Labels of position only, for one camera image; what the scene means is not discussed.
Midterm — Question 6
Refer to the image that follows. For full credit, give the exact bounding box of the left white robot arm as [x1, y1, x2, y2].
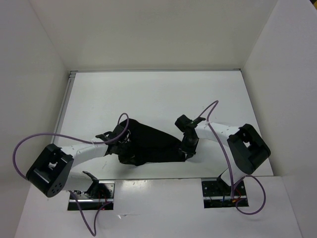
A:
[26, 125, 131, 198]

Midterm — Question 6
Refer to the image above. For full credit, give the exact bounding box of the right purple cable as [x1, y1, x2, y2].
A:
[198, 100, 267, 215]

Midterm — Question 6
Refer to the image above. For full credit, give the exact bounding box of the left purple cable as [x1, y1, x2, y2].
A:
[12, 113, 131, 236]

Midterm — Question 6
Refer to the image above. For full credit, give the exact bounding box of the purple cable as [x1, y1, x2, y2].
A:
[12, 113, 131, 236]
[198, 100, 267, 215]

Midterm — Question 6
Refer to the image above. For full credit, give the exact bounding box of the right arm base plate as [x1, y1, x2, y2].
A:
[201, 178, 249, 209]

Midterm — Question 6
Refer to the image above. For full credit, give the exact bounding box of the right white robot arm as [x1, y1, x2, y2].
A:
[175, 115, 271, 195]

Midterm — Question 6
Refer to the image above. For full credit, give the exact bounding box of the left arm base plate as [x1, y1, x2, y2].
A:
[73, 180, 115, 211]

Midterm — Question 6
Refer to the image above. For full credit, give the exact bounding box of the black skirt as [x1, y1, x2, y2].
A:
[118, 119, 186, 166]

